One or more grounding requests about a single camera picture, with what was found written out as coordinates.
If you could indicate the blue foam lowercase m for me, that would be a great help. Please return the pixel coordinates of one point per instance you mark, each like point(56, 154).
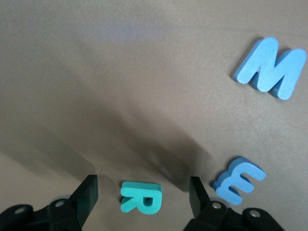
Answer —
point(226, 190)

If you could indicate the brown table cover sheet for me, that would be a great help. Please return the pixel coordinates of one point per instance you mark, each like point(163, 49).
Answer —
point(96, 72)

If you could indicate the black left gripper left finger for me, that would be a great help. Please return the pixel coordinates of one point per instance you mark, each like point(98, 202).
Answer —
point(79, 204)

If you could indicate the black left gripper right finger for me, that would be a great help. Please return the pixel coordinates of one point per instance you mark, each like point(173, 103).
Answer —
point(202, 207)

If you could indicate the teal foam letter R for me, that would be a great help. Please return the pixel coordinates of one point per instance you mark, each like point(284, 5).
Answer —
point(134, 190)

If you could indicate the blue foam uppercase W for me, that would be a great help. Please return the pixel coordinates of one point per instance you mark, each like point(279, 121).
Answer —
point(257, 57)

